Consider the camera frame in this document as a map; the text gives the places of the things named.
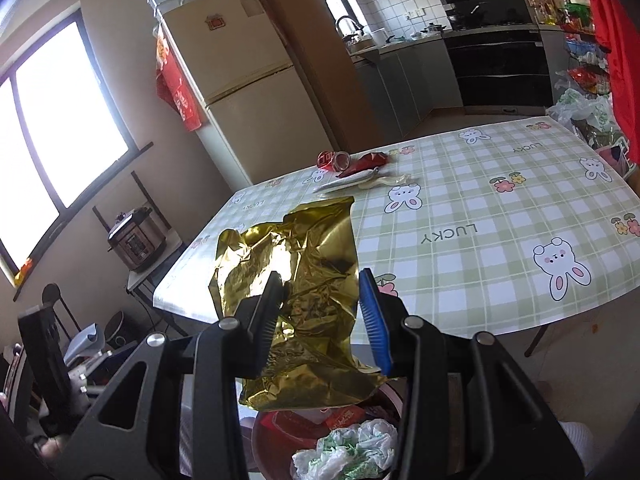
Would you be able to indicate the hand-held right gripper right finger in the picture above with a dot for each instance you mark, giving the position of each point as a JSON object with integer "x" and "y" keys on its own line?
{"x": 372, "y": 325}

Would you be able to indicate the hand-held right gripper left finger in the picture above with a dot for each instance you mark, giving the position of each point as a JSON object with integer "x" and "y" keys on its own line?
{"x": 267, "y": 320}

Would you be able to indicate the gold foil wrapper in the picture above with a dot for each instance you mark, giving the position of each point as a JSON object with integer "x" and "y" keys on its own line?
{"x": 310, "y": 240}

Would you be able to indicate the red white plastic tray package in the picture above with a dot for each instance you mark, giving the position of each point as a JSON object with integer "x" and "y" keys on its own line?
{"x": 345, "y": 416}

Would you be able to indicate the brown plastic waste bin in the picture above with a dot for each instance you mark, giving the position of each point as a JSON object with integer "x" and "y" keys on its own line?
{"x": 270, "y": 440}

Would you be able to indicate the white green plastic bag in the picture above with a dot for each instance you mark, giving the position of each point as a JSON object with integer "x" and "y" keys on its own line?
{"x": 350, "y": 450}

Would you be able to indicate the white blue handheld appliance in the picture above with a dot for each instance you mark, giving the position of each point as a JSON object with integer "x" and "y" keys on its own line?
{"x": 82, "y": 340}

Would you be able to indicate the folding chair with white seat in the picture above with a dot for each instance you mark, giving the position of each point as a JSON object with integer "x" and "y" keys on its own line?
{"x": 165, "y": 255}

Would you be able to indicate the silver electric pressure cooker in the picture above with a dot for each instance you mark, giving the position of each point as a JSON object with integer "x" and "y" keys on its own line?
{"x": 137, "y": 242}

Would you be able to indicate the dark red snack wrapper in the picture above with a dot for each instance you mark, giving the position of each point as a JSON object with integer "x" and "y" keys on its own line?
{"x": 367, "y": 161}

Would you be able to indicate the red drink can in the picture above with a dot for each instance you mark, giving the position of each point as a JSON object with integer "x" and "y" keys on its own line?
{"x": 330, "y": 161}

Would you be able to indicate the red hanging cloth on fridge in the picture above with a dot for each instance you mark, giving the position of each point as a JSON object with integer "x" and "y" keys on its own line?
{"x": 180, "y": 95}

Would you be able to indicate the grey lower kitchen cabinets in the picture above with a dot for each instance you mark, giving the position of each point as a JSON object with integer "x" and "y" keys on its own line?
{"x": 400, "y": 80}

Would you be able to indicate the large window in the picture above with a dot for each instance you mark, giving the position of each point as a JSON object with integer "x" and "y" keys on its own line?
{"x": 65, "y": 100}

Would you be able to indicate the cream refrigerator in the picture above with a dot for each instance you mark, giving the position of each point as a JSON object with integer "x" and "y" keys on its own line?
{"x": 235, "y": 60}

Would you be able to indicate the black built-in oven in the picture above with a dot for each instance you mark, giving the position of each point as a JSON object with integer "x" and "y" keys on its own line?
{"x": 500, "y": 70}

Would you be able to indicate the pink plastic basket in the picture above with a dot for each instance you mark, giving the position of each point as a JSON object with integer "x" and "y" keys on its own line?
{"x": 612, "y": 155}

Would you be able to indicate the white plastic bag with goods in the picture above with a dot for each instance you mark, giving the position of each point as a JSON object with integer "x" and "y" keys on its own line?
{"x": 580, "y": 107}

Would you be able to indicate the red fridge magnet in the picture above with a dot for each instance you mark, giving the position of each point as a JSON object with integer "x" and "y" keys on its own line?
{"x": 216, "y": 22}

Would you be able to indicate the steel cooking pot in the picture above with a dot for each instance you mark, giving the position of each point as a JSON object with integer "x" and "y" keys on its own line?
{"x": 434, "y": 29}

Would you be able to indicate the chrome kitchen faucet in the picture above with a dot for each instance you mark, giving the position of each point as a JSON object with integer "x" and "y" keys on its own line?
{"x": 339, "y": 24}

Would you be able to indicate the paper sheet on fridge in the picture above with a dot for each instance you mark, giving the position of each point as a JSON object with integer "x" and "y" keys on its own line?
{"x": 248, "y": 2}

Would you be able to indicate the white storage boxes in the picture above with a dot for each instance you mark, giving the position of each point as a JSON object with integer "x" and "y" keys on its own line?
{"x": 160, "y": 0}

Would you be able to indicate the black range hood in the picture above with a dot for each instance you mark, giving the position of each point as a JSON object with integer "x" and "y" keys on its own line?
{"x": 485, "y": 0}

